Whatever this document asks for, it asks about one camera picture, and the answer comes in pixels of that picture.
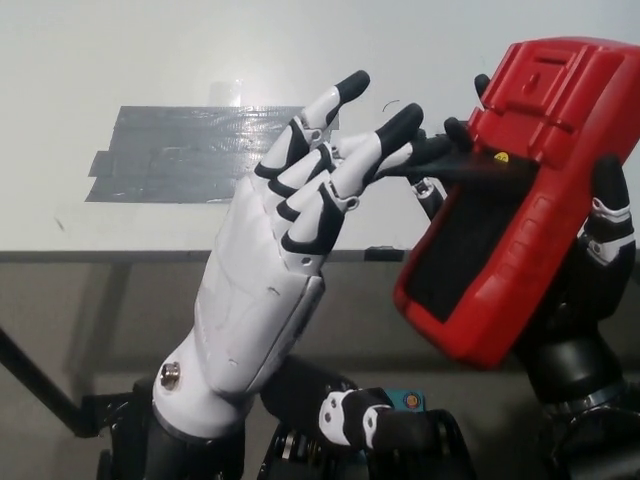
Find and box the red digital multimeter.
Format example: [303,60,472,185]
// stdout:
[382,34,640,372]

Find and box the small black tape strip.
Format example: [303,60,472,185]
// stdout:
[364,244,404,261]

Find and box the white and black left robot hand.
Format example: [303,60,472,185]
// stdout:
[152,69,451,451]

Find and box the grey duct tape patch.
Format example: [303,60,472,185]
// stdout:
[83,104,342,205]

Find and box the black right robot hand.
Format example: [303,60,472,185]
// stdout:
[409,73,640,406]

